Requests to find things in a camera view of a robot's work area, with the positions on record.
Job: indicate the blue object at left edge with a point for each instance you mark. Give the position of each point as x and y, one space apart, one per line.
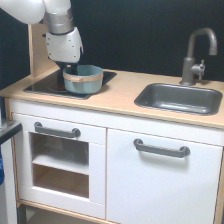
1 169

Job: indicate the black toy stovetop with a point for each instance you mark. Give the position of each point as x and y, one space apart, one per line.
48 85

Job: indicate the teal pot with wooden rim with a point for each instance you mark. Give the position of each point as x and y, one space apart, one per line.
87 80

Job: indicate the white oven door with window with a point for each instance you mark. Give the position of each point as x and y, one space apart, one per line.
64 173

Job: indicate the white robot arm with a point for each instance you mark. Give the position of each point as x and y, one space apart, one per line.
34 36

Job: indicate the grey table edge at left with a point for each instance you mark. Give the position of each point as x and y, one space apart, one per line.
8 129

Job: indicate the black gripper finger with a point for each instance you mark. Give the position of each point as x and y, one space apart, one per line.
72 69
60 79

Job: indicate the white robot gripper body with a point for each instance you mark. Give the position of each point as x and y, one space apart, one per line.
66 48

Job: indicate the white cabinet door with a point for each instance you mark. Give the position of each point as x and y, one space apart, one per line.
145 188

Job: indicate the wooden toy kitchen frame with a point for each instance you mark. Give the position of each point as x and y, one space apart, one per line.
113 108

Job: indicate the dark grey sink basin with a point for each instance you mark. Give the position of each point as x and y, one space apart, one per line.
191 100

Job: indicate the grey oven door handle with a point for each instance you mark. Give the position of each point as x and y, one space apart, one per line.
74 133

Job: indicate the grey cabinet door handle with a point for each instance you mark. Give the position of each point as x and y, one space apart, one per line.
180 153

